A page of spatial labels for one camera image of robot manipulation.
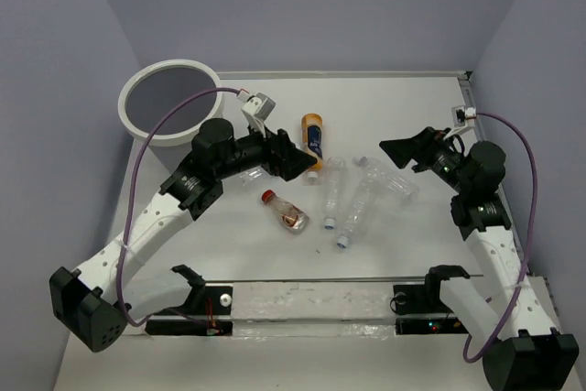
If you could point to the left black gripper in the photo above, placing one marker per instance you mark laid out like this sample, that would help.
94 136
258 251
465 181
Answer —
281 157

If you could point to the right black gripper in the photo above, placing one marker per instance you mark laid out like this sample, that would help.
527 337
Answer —
420 147

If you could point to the small clear bottle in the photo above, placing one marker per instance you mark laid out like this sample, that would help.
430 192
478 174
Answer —
253 176

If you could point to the crushed clear bottle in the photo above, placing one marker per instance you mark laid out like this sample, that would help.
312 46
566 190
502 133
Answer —
387 181

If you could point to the red cap clear bottle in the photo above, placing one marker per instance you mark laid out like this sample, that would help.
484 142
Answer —
288 215

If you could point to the long clear bottle blue cap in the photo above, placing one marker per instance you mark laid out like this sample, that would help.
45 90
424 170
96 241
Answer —
361 203

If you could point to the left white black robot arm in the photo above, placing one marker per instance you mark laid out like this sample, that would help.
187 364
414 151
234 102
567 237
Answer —
98 299

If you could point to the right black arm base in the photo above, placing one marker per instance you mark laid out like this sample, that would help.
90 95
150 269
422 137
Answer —
418 308

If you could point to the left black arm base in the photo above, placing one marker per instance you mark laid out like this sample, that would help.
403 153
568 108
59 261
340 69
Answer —
206 311

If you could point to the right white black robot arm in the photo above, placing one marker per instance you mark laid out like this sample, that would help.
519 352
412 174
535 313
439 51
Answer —
521 346

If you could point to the white round plastic bin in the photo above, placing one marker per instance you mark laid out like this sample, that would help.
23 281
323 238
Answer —
154 91

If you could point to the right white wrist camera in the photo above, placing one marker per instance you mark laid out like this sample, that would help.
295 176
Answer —
464 118

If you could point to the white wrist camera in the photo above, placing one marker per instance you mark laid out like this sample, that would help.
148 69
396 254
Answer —
256 109
464 118

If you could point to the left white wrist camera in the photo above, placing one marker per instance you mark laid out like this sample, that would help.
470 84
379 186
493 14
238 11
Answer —
256 109

